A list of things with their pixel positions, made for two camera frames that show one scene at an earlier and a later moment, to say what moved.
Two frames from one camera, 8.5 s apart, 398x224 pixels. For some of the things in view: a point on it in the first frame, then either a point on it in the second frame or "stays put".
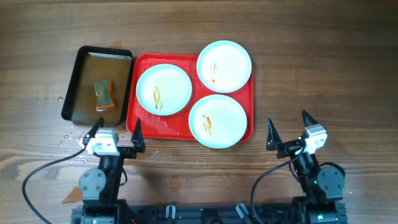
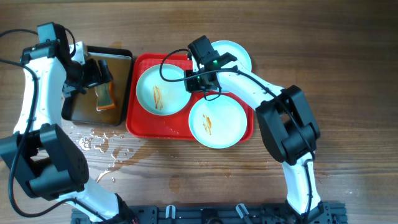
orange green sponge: (105, 94) stays put
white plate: (217, 121) stays put
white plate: (163, 89) stays put
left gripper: (138, 139) to (96, 76)
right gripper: (275, 142) to (191, 86)
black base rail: (240, 214) stays put
